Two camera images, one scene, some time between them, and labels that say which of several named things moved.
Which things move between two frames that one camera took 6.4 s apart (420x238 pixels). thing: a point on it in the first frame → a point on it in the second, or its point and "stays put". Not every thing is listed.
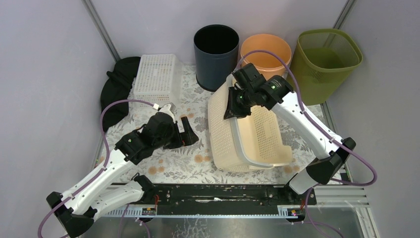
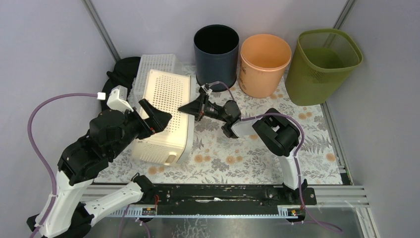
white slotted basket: x=159 y=80 stays put
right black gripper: x=232 y=111 → x=195 y=108
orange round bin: x=266 y=64 stays put
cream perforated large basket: x=246 y=145 → x=171 y=93
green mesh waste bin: x=324 y=61 stays put
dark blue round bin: x=216 y=48 stays put
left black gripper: x=179 y=138 → x=142 y=119
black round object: x=117 y=87 stays put
